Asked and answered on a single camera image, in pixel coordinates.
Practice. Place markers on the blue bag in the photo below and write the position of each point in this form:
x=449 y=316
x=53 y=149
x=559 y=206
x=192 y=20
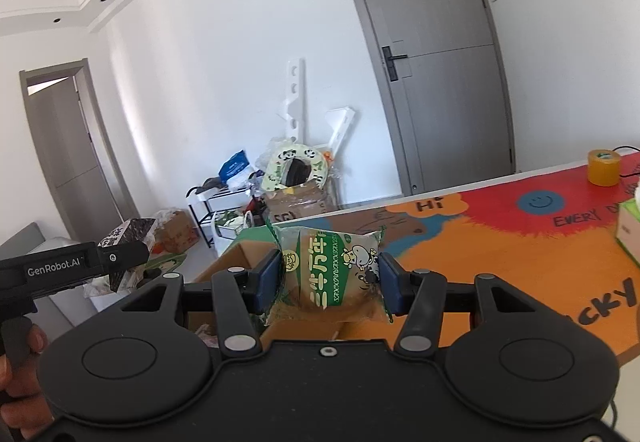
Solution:
x=234 y=166

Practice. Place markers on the grey side door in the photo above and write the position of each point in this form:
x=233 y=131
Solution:
x=65 y=146

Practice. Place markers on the cardboard box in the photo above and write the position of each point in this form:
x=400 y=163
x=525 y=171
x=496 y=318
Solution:
x=250 y=242

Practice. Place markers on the orange carton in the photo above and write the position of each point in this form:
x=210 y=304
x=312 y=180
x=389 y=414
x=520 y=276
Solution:
x=175 y=232

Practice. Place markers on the person's left hand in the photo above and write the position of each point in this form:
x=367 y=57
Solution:
x=22 y=397

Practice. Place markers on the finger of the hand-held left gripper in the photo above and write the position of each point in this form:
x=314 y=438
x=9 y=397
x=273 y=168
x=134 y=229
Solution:
x=122 y=258

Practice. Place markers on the tall white rack part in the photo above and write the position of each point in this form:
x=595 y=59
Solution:
x=295 y=91

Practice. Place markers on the cartoon printed table mat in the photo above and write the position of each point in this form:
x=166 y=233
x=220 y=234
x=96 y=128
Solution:
x=500 y=272

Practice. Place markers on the green bread packet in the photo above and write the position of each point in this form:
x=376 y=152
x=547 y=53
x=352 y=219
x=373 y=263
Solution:
x=330 y=272

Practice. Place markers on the yellow tape roll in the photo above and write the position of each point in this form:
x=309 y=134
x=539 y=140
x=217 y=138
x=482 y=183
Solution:
x=604 y=169

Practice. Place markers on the brown taped carton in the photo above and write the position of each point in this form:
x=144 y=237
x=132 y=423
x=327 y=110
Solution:
x=300 y=204

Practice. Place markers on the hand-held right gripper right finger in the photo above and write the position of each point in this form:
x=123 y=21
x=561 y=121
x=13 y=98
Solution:
x=392 y=284

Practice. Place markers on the green tissue box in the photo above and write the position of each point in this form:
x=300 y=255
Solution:
x=629 y=232

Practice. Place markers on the short white rack part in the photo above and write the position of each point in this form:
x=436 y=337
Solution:
x=340 y=126

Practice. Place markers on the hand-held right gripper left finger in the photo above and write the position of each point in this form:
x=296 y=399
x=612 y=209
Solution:
x=267 y=282

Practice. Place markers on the black shoe rack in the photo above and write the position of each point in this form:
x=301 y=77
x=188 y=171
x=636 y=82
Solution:
x=200 y=212

